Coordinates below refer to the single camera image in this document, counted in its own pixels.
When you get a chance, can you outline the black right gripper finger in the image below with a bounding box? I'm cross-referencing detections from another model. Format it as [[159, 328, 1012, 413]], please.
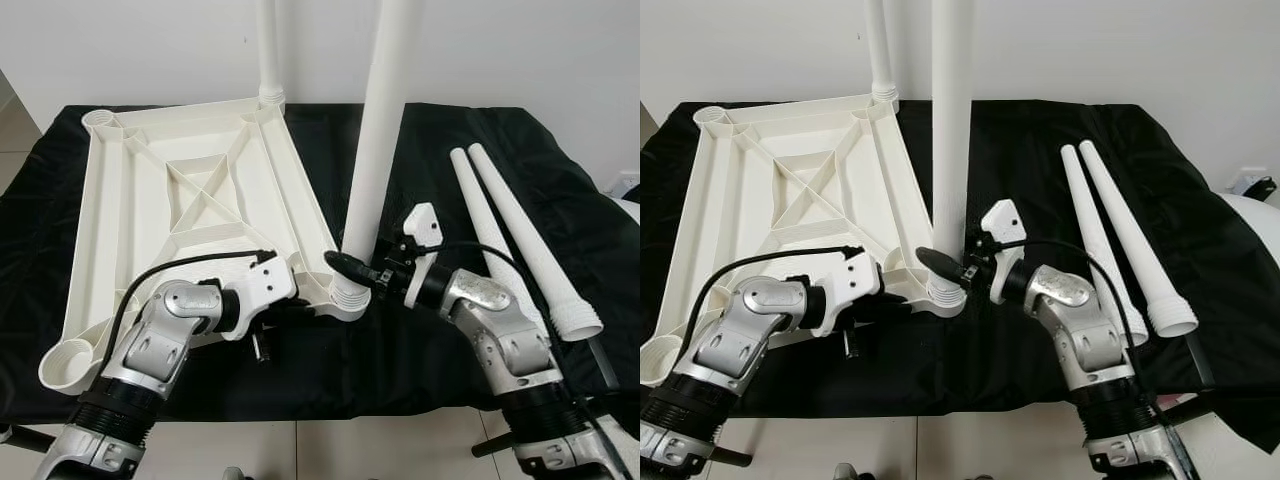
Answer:
[[326, 249, 388, 292], [918, 246, 973, 288]]

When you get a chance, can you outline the white plastic table leg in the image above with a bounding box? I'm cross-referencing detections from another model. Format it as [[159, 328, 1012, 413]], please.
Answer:
[[1059, 144, 1150, 347], [466, 142, 605, 342], [927, 0, 977, 303], [254, 0, 287, 107], [335, 0, 428, 303], [864, 0, 899, 103], [448, 147, 551, 336], [1077, 139, 1200, 338]]

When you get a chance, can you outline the white plastic children table top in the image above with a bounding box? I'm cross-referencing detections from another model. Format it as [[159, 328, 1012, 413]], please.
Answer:
[[38, 95, 373, 394], [640, 95, 969, 388]]

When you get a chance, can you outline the black table cloth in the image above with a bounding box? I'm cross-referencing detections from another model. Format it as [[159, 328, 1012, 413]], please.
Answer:
[[640, 97, 1280, 456], [0, 100, 641, 426]]

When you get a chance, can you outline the short dark metal bar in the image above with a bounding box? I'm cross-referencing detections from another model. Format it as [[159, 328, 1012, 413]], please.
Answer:
[[1184, 330, 1218, 391], [588, 335, 622, 393]]

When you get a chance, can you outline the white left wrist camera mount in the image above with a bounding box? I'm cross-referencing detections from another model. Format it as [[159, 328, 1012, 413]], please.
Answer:
[[815, 250, 884, 337], [222, 255, 299, 342]]

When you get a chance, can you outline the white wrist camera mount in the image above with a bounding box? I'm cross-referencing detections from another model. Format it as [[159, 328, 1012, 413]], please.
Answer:
[[222, 255, 299, 342], [980, 200, 1030, 301], [815, 250, 884, 337], [400, 203, 445, 301]]

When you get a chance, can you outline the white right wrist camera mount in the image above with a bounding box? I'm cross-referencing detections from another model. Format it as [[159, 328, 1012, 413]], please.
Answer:
[[400, 203, 445, 301], [980, 200, 1030, 301]]

